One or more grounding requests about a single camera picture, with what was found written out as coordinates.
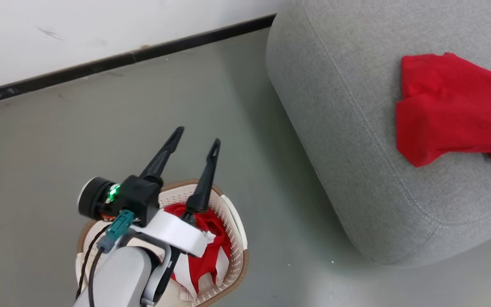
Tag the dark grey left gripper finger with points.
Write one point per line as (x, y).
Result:
(203, 187)
(160, 160)

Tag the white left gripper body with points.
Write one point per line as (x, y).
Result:
(181, 236)

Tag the red jersey with number 23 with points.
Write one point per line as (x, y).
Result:
(222, 243)

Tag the plain red garment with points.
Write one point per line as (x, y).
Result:
(441, 106)

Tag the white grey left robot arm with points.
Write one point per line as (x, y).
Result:
(122, 277)

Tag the grey fabric sofa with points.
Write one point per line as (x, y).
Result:
(356, 106)

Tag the white laundry basket brown rim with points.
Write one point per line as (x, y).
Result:
(233, 226)

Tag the black baseboard strip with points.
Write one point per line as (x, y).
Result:
(100, 64)

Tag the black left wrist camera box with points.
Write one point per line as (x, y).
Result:
(141, 198)

